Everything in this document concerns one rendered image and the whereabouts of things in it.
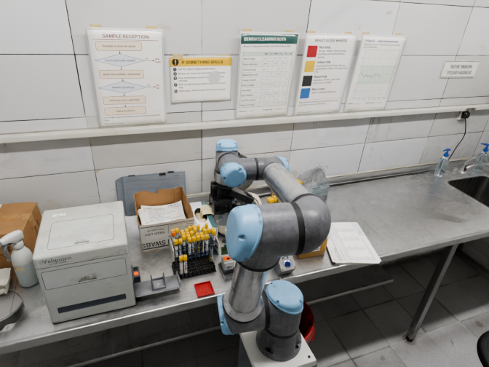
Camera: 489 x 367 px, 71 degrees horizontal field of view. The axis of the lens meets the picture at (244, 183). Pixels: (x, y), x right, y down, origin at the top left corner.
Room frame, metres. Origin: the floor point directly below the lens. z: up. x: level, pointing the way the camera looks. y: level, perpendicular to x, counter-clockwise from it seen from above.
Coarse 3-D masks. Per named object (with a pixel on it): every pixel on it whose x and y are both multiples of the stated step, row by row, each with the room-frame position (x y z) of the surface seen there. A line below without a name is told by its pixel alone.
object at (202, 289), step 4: (196, 284) 1.00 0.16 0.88; (200, 284) 1.00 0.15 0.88; (204, 284) 1.01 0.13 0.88; (208, 284) 1.01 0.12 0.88; (196, 288) 0.98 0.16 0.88; (200, 288) 0.98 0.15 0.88; (204, 288) 0.98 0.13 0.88; (208, 288) 0.98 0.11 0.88; (212, 288) 0.98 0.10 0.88; (196, 292) 0.96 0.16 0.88; (200, 292) 0.96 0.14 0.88; (204, 292) 0.96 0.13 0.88; (208, 292) 0.96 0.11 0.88; (212, 292) 0.96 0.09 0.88; (200, 296) 0.94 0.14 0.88
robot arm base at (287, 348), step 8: (256, 336) 0.75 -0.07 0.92; (264, 336) 0.72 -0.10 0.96; (272, 336) 0.70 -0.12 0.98; (280, 336) 0.70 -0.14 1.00; (288, 336) 0.70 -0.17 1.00; (296, 336) 0.72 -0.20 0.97; (264, 344) 0.71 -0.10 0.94; (272, 344) 0.70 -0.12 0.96; (280, 344) 0.69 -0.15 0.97; (288, 344) 0.70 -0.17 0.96; (296, 344) 0.72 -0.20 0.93; (264, 352) 0.70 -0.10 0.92; (272, 352) 0.69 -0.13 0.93; (280, 352) 0.68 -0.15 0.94; (288, 352) 0.69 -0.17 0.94; (296, 352) 0.70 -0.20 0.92; (280, 360) 0.68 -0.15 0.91
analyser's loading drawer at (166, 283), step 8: (176, 272) 1.00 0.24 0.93; (152, 280) 0.94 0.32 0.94; (160, 280) 0.97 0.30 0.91; (168, 280) 0.97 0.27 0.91; (176, 280) 0.98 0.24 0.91; (136, 288) 0.92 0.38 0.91; (144, 288) 0.93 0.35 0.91; (152, 288) 0.93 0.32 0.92; (160, 288) 0.93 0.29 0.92; (168, 288) 0.93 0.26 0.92; (136, 296) 0.89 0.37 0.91
